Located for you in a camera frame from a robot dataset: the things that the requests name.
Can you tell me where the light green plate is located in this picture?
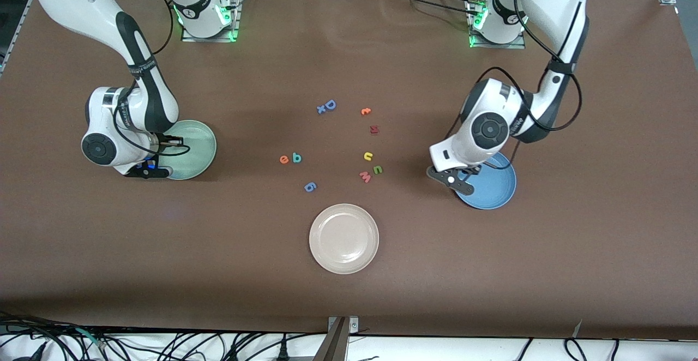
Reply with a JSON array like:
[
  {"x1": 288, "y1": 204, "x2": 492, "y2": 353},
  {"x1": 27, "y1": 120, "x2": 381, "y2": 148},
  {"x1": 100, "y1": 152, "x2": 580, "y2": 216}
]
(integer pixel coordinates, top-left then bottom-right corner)
[{"x1": 158, "y1": 119, "x2": 218, "y2": 181}]

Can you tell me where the blue plate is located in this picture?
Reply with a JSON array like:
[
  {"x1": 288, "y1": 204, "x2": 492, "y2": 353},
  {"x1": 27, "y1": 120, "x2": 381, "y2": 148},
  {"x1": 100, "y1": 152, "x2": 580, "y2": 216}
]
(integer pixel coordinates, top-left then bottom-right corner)
[{"x1": 455, "y1": 151, "x2": 518, "y2": 210}]

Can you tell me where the brown table cover sheet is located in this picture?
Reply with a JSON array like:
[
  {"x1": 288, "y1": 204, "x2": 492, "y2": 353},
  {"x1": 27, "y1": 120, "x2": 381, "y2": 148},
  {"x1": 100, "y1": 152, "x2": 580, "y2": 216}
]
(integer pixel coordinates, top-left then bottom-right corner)
[{"x1": 0, "y1": 0, "x2": 698, "y2": 341}]

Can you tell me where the beige plate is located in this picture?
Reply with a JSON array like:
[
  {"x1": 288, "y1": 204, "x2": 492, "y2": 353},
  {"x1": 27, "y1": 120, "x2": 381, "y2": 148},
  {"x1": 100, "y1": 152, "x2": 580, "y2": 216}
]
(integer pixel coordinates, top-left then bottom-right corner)
[{"x1": 309, "y1": 203, "x2": 380, "y2": 275}]

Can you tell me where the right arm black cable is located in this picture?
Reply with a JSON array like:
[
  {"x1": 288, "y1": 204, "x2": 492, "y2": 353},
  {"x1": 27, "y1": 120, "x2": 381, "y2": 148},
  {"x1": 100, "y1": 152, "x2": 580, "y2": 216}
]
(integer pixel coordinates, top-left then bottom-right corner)
[{"x1": 112, "y1": 0, "x2": 191, "y2": 157}]

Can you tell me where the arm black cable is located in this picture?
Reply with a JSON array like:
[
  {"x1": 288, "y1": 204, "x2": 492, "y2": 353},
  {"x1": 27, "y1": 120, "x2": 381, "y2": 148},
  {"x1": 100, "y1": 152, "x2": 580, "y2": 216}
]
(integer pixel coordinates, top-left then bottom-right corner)
[
  {"x1": 112, "y1": 0, "x2": 191, "y2": 157},
  {"x1": 447, "y1": 0, "x2": 583, "y2": 171}
]

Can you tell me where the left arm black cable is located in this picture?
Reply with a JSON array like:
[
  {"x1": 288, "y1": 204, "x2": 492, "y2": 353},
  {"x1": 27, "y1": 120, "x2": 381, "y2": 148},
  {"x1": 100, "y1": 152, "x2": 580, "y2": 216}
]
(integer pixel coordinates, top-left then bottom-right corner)
[{"x1": 447, "y1": 0, "x2": 583, "y2": 171}]

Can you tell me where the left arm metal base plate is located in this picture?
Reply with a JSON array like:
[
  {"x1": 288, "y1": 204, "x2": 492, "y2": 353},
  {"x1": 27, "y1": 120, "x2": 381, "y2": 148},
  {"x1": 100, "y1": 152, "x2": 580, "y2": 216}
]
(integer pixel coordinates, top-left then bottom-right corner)
[{"x1": 469, "y1": 0, "x2": 526, "y2": 50}]

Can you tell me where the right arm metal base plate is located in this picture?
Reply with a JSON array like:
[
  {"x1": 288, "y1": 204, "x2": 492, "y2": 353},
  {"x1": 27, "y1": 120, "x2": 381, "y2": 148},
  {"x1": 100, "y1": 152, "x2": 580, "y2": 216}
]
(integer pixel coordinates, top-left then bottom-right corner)
[{"x1": 181, "y1": 0, "x2": 241, "y2": 43}]

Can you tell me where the long black table cable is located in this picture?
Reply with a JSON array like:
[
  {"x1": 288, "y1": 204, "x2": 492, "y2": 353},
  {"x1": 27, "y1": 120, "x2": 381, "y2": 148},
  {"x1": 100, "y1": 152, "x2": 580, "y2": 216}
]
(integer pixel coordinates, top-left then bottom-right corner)
[{"x1": 376, "y1": 0, "x2": 483, "y2": 18}]

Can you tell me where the teal floor cable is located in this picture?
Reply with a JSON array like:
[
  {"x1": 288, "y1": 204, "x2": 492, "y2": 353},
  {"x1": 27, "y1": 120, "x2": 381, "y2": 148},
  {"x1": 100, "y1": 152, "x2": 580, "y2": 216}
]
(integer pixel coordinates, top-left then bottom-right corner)
[{"x1": 75, "y1": 327, "x2": 107, "y2": 350}]

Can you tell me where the metal table leg bracket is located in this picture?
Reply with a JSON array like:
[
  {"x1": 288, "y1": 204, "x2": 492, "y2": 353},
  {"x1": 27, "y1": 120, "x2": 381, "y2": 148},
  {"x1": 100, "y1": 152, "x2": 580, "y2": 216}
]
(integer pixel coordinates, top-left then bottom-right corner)
[{"x1": 312, "y1": 316, "x2": 360, "y2": 361}]

